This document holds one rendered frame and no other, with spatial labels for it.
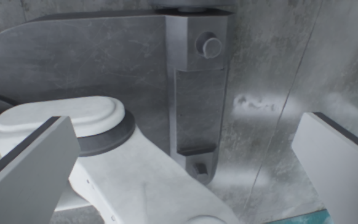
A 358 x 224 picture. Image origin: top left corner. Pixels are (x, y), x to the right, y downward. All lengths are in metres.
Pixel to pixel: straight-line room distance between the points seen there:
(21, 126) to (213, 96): 0.38
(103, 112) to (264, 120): 0.70
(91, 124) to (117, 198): 0.12
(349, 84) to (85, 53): 1.02
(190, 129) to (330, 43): 0.62
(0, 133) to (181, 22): 0.35
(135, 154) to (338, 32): 0.82
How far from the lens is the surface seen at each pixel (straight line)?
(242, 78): 0.76
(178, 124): 0.52
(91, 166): 0.34
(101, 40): 0.45
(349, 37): 1.00
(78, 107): 0.39
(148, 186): 0.28
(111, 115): 0.36
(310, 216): 1.87
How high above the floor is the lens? 0.61
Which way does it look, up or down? 56 degrees down
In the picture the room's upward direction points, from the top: 157 degrees clockwise
